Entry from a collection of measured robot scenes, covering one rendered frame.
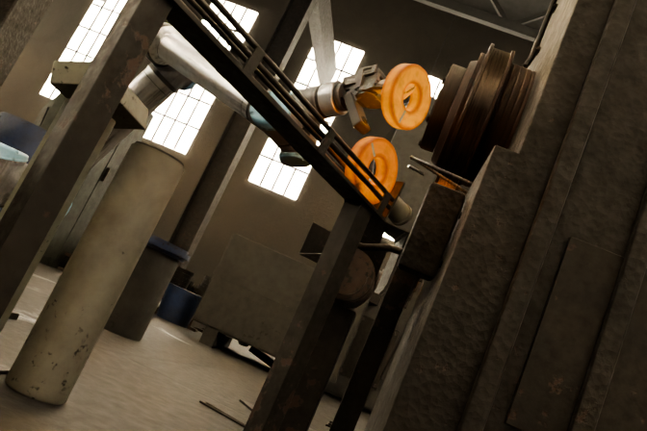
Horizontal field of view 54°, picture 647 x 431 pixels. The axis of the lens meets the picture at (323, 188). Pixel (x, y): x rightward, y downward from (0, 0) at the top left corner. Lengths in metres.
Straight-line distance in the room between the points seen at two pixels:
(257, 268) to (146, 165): 3.04
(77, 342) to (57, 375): 0.07
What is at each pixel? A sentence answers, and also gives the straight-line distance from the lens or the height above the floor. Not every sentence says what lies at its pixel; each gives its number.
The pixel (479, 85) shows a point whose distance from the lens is 1.85.
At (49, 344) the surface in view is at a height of 0.10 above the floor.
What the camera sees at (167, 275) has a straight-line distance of 2.87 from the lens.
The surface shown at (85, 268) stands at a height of 0.25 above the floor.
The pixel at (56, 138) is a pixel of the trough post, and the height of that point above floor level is 0.41.
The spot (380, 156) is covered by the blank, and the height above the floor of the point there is 0.74.
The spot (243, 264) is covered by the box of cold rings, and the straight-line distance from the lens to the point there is 4.32.
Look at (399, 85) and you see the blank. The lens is 1.48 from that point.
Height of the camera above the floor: 0.30
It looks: 13 degrees up
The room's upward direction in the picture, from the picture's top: 24 degrees clockwise
